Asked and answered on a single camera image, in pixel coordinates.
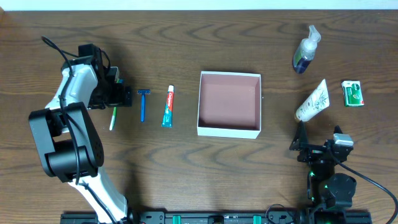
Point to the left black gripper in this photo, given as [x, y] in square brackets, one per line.
[125, 95]

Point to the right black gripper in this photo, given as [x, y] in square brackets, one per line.
[314, 149]

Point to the green white toothbrush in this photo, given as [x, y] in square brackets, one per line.
[113, 119]

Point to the blue disposable razor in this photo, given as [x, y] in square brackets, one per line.
[143, 93]

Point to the Colgate toothpaste tube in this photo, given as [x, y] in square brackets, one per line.
[168, 111]

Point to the green Dettol soap box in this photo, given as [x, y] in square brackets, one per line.
[352, 93]

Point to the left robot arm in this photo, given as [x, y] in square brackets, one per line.
[67, 142]

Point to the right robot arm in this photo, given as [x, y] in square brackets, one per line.
[330, 192]

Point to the white leaf-print lotion tube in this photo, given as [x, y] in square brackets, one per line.
[315, 103]

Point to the clear pump soap bottle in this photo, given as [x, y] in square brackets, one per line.
[305, 52]

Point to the white box with pink interior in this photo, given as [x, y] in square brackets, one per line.
[229, 105]

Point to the black mounting rail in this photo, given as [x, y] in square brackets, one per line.
[275, 215]

